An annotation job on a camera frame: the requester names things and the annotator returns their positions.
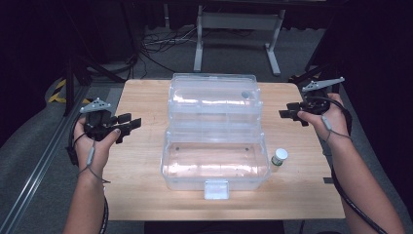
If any tangle of floor cables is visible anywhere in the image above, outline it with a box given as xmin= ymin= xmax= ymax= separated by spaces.
xmin=138 ymin=24 xmax=203 ymax=82

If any person's dark clothing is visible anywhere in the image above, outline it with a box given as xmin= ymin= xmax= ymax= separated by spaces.
xmin=144 ymin=220 xmax=286 ymax=234

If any clear plastic storage box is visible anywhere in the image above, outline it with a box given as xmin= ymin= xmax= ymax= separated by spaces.
xmin=160 ymin=72 xmax=272 ymax=201

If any small white-capped bottle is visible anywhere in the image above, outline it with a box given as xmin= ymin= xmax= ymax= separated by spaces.
xmin=270 ymin=147 xmax=289 ymax=169

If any grey metal desk frame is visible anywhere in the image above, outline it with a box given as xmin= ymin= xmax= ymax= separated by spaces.
xmin=193 ymin=4 xmax=287 ymax=78

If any black tripod stand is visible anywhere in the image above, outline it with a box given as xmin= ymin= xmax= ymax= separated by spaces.
xmin=61 ymin=0 xmax=127 ymax=117
xmin=287 ymin=53 xmax=346 ymax=96

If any grey left wrist cord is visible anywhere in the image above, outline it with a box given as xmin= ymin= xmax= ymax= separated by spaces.
xmin=76 ymin=138 xmax=112 ymax=185

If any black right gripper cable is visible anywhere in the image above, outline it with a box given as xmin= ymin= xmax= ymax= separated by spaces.
xmin=304 ymin=95 xmax=388 ymax=234

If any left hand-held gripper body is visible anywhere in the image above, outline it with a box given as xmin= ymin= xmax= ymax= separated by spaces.
xmin=79 ymin=97 xmax=115 ymax=142

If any grey wrist cord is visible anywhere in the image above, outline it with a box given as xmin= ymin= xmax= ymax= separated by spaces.
xmin=320 ymin=114 xmax=354 ymax=144
xmin=76 ymin=138 xmax=112 ymax=185

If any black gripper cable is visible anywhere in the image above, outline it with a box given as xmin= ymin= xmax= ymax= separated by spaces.
xmin=304 ymin=95 xmax=388 ymax=234
xmin=65 ymin=113 xmax=110 ymax=234

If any person's left hand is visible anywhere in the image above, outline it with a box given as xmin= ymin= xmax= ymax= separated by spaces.
xmin=73 ymin=116 xmax=122 ymax=179

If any person's right hand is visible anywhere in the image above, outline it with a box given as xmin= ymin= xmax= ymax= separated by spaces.
xmin=296 ymin=93 xmax=353 ymax=144

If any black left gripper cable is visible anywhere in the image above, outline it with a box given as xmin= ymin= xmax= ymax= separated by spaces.
xmin=65 ymin=113 xmax=110 ymax=234

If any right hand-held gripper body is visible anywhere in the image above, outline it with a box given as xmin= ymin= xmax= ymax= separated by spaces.
xmin=299 ymin=76 xmax=346 ymax=116

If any grey right wrist cord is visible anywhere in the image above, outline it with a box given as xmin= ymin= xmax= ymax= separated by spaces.
xmin=320 ymin=114 xmax=354 ymax=144

